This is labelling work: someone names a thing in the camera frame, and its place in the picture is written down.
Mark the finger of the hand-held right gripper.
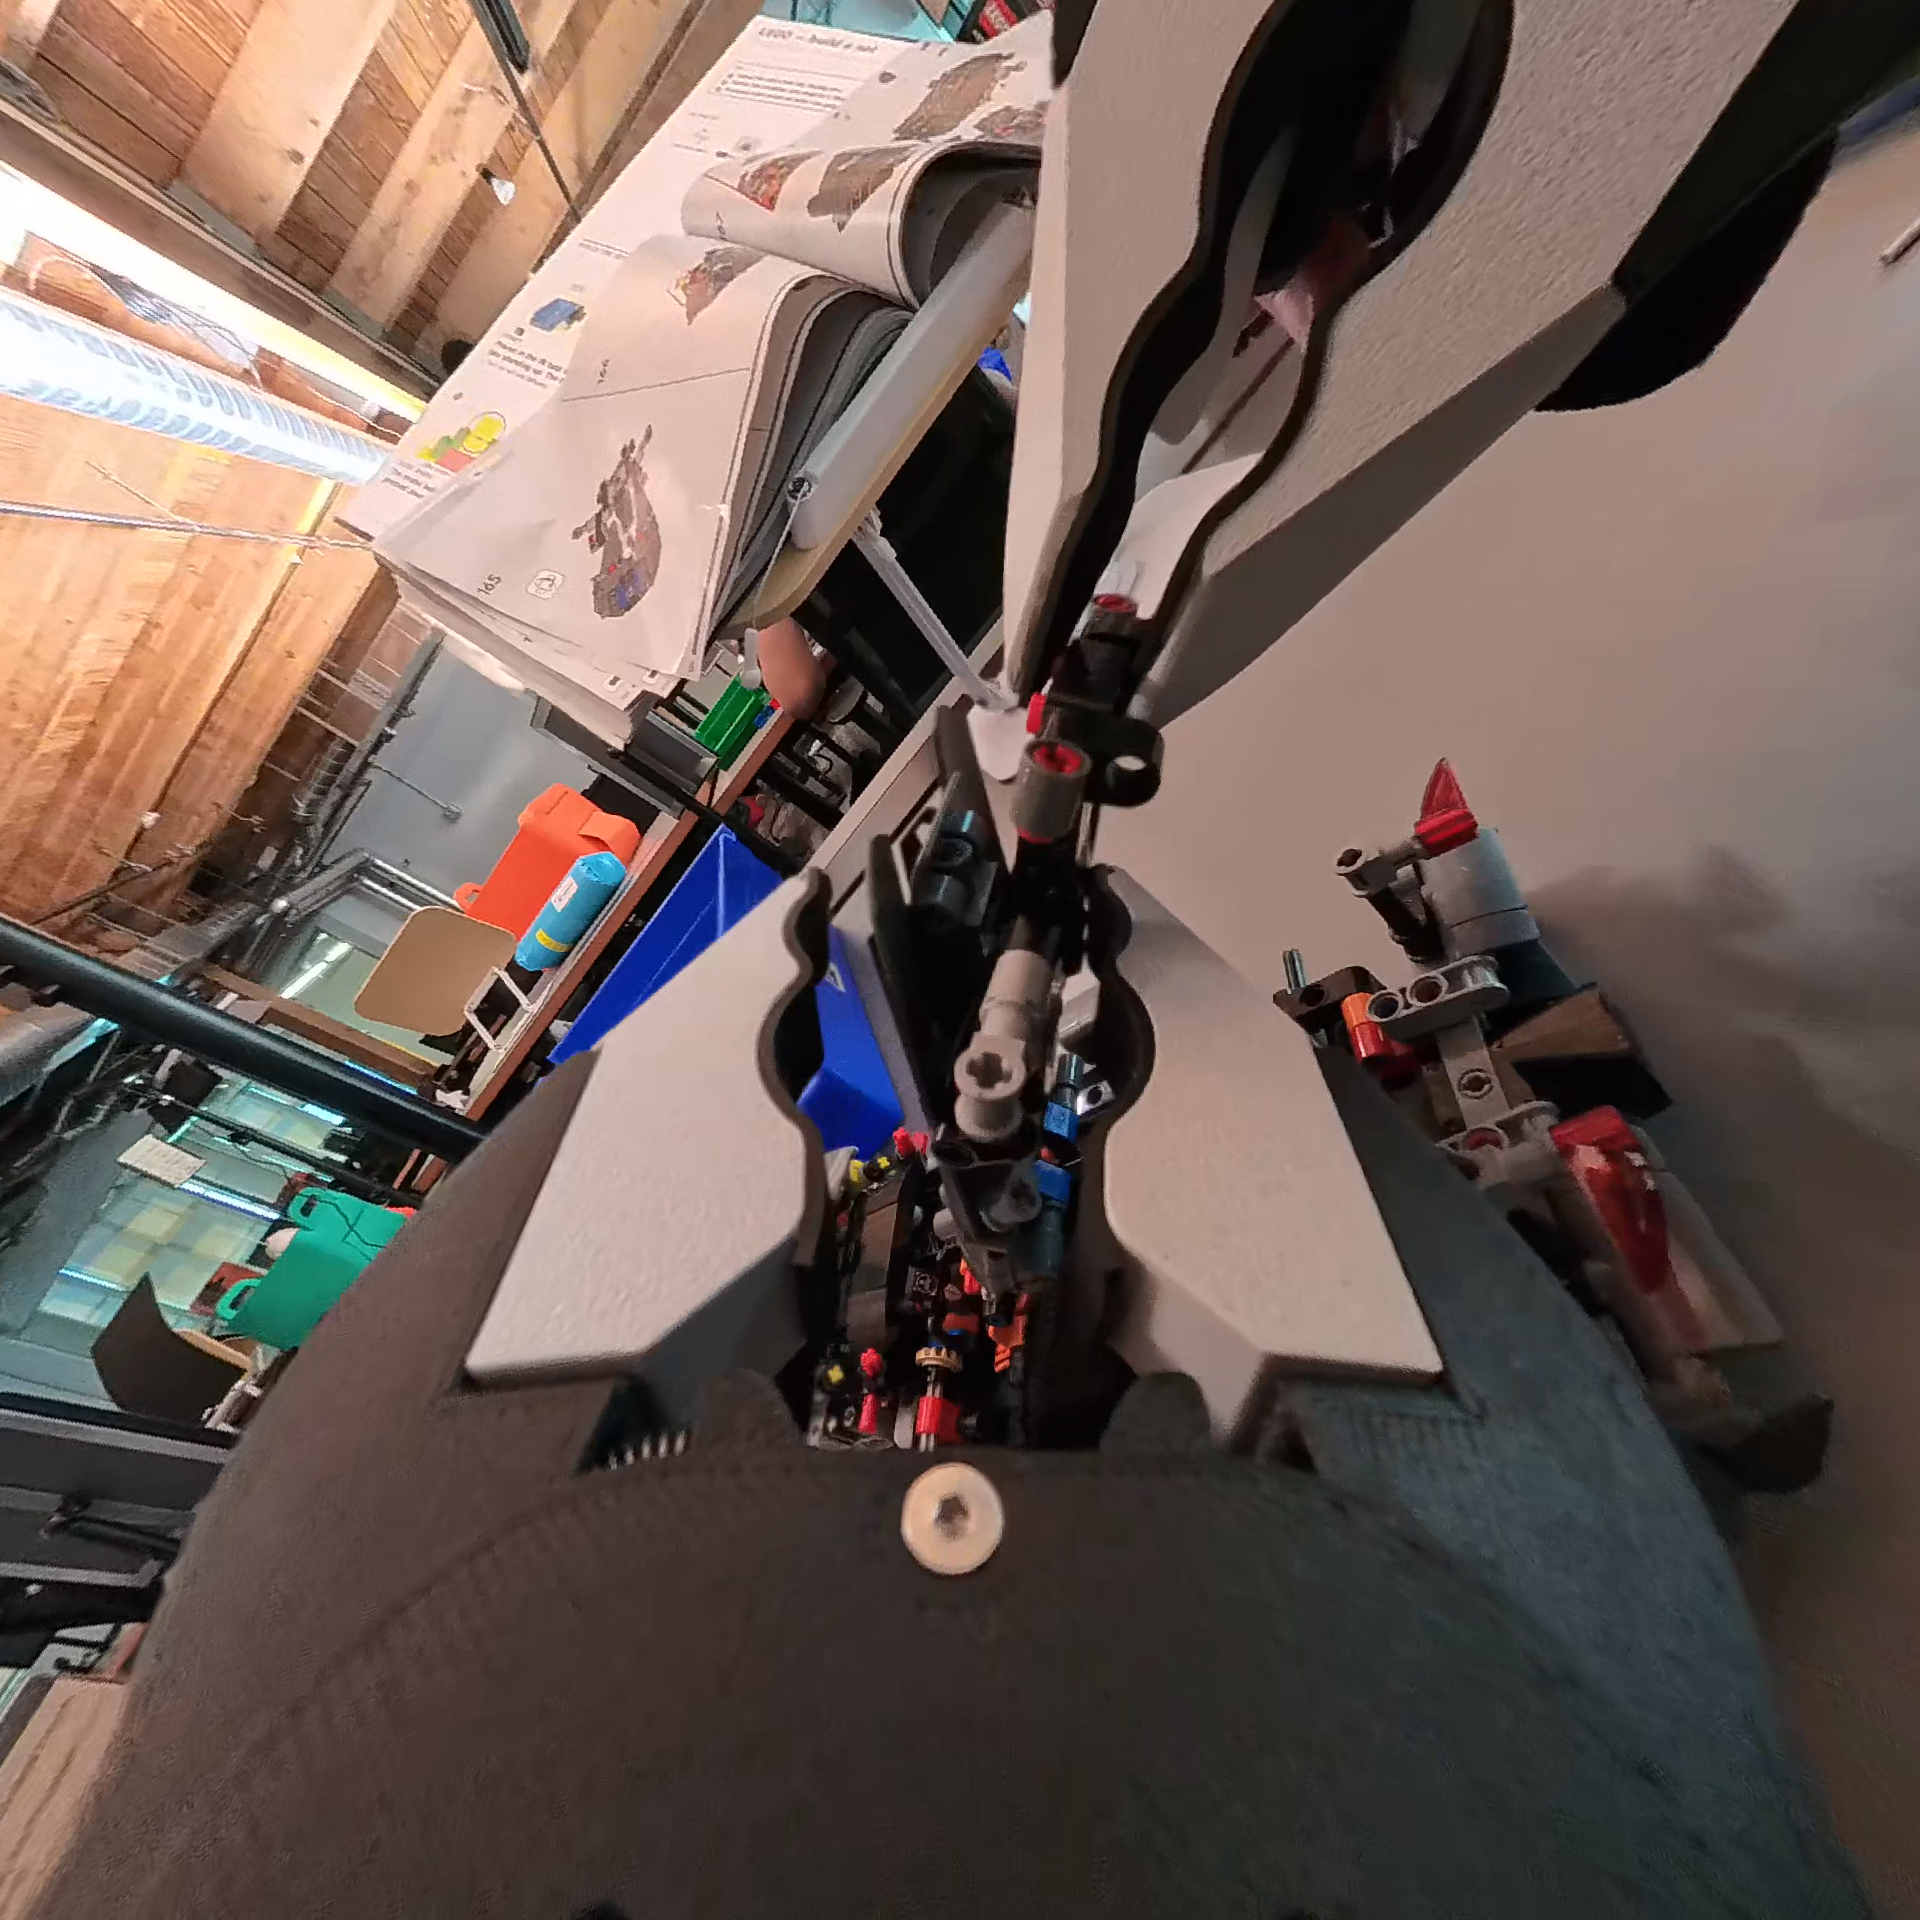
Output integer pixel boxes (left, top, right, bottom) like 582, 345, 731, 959
1131, 0, 1801, 724
1000, 0, 1290, 706

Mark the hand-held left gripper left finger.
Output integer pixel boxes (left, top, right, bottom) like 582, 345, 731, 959
463, 866, 837, 1418

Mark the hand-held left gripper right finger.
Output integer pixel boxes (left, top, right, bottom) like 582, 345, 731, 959
1077, 866, 1446, 1433

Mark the large grey lego model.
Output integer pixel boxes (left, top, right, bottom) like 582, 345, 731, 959
808, 757, 1833, 1487

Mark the small black lego assembly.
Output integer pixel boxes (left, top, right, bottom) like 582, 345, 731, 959
870, 591, 1163, 1292

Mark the white book stand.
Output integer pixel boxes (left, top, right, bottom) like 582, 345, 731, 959
703, 194, 1037, 706

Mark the blue storage bin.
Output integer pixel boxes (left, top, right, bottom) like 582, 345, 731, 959
546, 824, 903, 1164

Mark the blue yellow canister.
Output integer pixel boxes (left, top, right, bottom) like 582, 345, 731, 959
513, 852, 629, 974

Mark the wooden chair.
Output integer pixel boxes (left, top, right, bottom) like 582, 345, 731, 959
351, 902, 518, 1038

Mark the orange case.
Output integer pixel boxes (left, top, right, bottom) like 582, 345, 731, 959
457, 783, 640, 940

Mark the black stand pole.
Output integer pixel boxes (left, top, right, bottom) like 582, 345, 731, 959
0, 918, 481, 1164

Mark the open instruction booklet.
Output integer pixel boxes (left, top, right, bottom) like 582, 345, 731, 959
336, 15, 1057, 706

